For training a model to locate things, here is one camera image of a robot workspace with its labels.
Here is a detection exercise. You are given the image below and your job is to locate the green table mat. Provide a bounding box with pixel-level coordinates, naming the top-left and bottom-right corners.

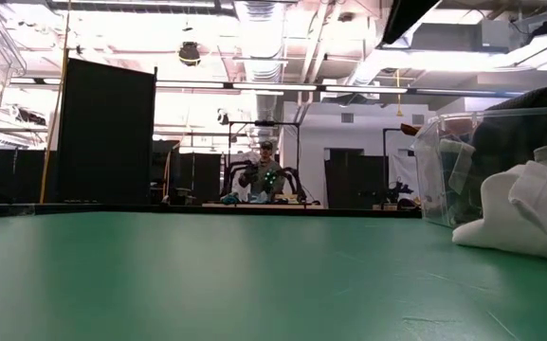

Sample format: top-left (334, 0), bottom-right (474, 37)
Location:
top-left (0, 211), bottom-right (547, 341)

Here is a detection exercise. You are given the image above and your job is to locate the ceiling light strip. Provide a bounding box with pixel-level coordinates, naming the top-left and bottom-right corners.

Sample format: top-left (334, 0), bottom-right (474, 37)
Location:
top-left (156, 81), bottom-right (410, 95)

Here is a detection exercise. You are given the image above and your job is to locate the black ceiling dome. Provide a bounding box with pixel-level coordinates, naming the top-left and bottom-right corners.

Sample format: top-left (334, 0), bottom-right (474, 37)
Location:
top-left (177, 41), bottom-right (202, 67)

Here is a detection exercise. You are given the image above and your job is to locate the dark grey towel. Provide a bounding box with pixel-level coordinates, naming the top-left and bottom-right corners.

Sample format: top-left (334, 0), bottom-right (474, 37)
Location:
top-left (469, 86), bottom-right (547, 224)

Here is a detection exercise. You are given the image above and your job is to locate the grey plaid towel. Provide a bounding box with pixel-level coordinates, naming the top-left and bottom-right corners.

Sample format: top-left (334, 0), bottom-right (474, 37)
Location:
top-left (438, 139), bottom-right (476, 224)

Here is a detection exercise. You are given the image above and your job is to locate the person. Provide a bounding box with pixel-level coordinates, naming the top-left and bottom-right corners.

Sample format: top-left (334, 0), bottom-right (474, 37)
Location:
top-left (238, 140), bottom-right (286, 200)

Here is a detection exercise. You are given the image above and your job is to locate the white towel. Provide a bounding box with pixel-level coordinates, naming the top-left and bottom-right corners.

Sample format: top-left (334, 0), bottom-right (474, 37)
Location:
top-left (451, 160), bottom-right (547, 264)

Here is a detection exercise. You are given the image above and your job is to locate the black partition panel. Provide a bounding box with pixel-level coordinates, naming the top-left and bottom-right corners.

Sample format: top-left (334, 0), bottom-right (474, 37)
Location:
top-left (58, 58), bottom-right (158, 206)

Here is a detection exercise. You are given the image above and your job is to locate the silver ventilation duct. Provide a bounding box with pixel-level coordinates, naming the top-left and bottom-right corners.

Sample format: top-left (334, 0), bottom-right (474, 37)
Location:
top-left (234, 0), bottom-right (286, 138)

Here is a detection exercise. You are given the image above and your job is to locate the small wooden workbench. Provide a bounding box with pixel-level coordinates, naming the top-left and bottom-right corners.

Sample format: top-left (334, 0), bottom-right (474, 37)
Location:
top-left (201, 202), bottom-right (324, 210)

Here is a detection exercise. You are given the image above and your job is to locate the low black partition wall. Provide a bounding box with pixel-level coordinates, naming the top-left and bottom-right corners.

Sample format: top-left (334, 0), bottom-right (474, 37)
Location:
top-left (0, 149), bottom-right (61, 204)
top-left (177, 152), bottom-right (222, 206)

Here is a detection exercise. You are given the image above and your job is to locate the dark cabinet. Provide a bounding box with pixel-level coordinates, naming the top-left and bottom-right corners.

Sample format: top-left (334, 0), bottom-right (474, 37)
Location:
top-left (323, 148), bottom-right (389, 210)

